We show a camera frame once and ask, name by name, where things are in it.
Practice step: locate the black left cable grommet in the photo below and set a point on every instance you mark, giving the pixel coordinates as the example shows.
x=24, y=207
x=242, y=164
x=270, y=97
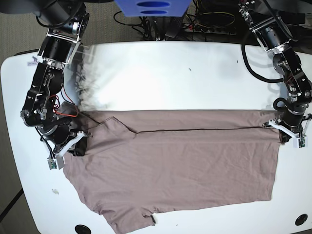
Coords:
x=82, y=229

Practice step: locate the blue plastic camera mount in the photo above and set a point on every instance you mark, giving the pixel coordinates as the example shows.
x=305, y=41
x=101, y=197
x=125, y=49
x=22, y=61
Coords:
x=157, y=8

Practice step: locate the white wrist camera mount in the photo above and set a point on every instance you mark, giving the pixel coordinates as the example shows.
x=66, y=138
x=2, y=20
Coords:
x=298, y=132
x=56, y=161

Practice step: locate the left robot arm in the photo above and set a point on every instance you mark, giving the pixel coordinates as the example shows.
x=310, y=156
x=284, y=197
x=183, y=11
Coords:
x=274, y=36

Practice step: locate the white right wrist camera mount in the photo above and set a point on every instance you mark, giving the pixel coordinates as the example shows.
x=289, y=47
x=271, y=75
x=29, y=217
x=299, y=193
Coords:
x=56, y=161

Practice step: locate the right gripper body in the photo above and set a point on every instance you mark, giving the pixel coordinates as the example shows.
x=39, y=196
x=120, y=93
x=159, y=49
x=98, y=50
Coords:
x=57, y=133

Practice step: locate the mauve T-shirt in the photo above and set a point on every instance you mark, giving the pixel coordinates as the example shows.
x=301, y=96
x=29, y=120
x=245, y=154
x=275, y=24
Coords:
x=141, y=163

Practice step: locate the black cable grommet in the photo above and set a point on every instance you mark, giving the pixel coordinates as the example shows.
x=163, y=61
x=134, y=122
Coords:
x=82, y=229
x=301, y=219

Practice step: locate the black right cable grommet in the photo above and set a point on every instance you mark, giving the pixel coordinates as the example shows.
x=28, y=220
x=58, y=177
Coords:
x=301, y=219

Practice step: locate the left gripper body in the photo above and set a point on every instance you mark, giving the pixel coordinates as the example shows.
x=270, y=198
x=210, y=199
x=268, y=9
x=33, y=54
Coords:
x=291, y=118

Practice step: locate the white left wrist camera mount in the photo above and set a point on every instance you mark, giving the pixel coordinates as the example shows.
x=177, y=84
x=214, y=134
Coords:
x=298, y=132

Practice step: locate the black power strip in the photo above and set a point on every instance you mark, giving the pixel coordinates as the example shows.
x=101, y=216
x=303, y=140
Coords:
x=199, y=28

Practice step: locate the small white logo sticker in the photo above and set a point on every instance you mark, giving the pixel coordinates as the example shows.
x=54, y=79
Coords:
x=33, y=62

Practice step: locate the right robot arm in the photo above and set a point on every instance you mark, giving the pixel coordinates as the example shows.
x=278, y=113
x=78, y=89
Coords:
x=65, y=21

